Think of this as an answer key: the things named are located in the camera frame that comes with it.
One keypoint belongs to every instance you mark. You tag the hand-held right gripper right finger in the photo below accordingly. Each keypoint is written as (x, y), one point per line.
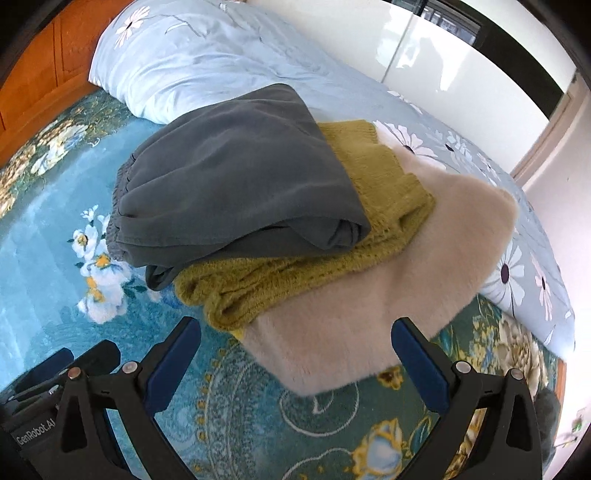
(421, 369)

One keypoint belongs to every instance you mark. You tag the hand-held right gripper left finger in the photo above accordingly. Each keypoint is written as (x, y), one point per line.
(170, 369)

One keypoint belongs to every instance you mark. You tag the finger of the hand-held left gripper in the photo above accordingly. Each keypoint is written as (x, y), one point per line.
(104, 355)
(46, 369)

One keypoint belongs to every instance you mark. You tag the grey pants with cartoon print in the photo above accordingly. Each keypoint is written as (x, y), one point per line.
(221, 175)

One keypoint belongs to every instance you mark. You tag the teal floral bed blanket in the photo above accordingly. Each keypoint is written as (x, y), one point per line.
(46, 277)

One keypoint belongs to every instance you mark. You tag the cream fluffy garment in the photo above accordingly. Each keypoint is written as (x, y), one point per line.
(332, 332)

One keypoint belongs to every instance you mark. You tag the olive yellow knitted sweater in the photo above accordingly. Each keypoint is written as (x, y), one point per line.
(286, 281)

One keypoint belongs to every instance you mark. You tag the orange wooden headboard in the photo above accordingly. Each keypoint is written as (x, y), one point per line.
(41, 69)

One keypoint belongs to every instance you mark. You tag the light blue floral quilt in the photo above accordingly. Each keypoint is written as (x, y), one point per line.
(207, 55)

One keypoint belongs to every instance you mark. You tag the black glossy wardrobe strip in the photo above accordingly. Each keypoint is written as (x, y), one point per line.
(521, 60)

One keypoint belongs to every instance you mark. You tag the white glossy wardrobe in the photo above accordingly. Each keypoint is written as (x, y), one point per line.
(369, 37)

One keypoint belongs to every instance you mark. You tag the beige door frame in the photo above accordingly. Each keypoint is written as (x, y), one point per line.
(549, 138)

